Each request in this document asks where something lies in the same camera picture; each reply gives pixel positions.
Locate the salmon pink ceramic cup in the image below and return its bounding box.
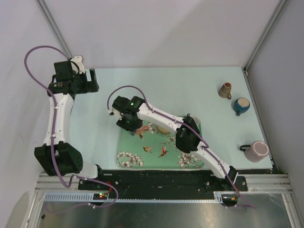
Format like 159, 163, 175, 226
135, 125, 150, 138

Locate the beige round ceramic mug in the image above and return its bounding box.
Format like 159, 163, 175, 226
156, 125, 170, 134

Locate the small grey-blue cup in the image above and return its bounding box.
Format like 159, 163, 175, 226
187, 114, 200, 127

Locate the brown ceramic mug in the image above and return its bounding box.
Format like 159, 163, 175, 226
218, 82, 232, 100

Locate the dark blue ceramic mug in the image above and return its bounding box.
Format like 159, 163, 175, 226
233, 97, 250, 116

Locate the pale pink ceramic mug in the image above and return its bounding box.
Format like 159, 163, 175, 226
239, 141, 269, 163

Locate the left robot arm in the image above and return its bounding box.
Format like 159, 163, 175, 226
34, 56, 105, 190

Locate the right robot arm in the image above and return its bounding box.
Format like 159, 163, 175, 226
107, 96, 238, 190

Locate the green floral hummingbird tray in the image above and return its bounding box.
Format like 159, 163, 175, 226
116, 121, 204, 170

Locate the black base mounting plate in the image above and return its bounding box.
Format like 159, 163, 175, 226
78, 170, 248, 200

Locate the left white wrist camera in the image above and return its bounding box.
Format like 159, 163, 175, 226
69, 56, 86, 74

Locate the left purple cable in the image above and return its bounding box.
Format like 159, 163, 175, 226
24, 45, 119, 215

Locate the purple cable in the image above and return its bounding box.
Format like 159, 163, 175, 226
106, 85, 257, 210
24, 45, 119, 215

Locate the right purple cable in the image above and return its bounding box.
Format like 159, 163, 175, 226
106, 85, 257, 210

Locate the left aluminium frame post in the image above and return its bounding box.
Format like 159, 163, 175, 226
35, 0, 72, 58

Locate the aluminium frame post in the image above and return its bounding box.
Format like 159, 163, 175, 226
35, 0, 72, 58
243, 0, 290, 75

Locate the white slotted cable duct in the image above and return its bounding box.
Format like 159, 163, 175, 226
44, 192, 223, 203

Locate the aluminium front rail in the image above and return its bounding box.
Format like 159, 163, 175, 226
35, 173, 294, 194

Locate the right aluminium frame post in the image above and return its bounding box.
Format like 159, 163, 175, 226
243, 0, 290, 75

